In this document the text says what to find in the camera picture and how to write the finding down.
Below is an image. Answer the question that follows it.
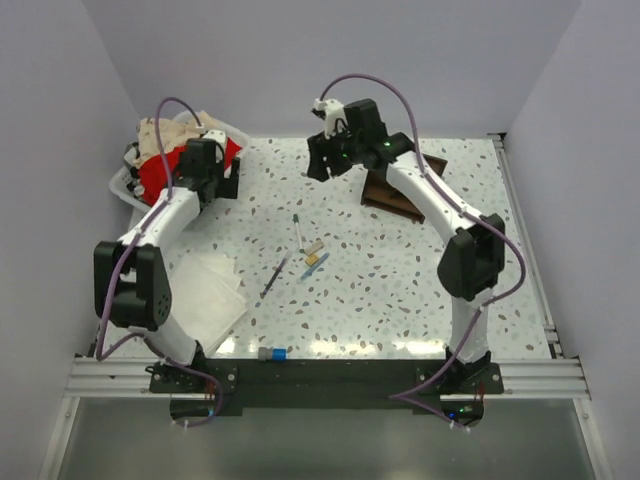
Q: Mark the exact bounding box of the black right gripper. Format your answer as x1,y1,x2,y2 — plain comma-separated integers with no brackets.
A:
309,123,366,182

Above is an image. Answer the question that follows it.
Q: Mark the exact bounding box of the green capped white marker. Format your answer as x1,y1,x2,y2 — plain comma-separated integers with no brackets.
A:
293,214,305,252

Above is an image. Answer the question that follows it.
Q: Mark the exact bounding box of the beige eraser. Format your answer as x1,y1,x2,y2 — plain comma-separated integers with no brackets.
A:
304,240,324,256

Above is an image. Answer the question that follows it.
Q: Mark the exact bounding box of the blue pen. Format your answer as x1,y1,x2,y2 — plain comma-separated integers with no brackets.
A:
296,252,330,284

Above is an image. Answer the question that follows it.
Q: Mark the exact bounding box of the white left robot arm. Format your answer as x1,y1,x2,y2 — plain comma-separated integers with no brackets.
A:
93,130,240,392

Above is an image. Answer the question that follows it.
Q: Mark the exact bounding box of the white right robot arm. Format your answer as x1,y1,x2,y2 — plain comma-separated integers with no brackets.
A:
307,99,505,393

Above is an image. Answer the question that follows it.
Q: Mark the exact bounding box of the brown wooden desk organizer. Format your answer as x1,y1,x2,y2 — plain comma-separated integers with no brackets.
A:
361,153,425,224

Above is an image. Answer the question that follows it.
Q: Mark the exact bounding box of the beige cloth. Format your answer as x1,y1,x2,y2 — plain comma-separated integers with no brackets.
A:
132,110,227,168

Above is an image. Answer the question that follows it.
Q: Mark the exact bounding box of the red cloth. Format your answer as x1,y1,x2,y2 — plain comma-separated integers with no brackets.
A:
137,139,243,205

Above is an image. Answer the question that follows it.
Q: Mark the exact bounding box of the purple black pen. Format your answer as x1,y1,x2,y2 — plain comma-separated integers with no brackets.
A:
260,250,292,299

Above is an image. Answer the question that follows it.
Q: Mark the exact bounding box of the small tan sharpener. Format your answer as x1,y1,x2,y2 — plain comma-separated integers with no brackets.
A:
305,254,319,266

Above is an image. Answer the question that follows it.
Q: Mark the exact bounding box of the white plastic basket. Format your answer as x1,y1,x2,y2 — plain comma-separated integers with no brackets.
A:
109,111,250,212

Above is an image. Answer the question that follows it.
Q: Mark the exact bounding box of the white folded cloth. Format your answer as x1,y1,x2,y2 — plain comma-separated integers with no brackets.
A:
165,251,247,356

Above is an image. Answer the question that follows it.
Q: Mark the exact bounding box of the grey blue cylinder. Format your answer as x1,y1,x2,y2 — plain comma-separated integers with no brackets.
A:
258,347,287,362

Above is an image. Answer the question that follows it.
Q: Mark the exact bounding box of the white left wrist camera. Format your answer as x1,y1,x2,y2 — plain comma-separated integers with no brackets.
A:
200,129,227,148

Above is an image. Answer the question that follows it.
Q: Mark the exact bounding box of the aluminium right side rail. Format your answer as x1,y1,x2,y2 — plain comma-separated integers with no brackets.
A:
489,134,564,359

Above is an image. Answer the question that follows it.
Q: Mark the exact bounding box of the aluminium rail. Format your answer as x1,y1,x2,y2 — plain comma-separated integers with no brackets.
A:
489,134,564,359
63,358,591,400

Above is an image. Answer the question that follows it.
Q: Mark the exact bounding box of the aluminium front rail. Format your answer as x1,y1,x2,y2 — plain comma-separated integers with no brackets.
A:
63,358,591,400

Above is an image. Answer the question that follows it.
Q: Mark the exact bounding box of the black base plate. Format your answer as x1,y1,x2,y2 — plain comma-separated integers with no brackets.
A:
145,359,505,420

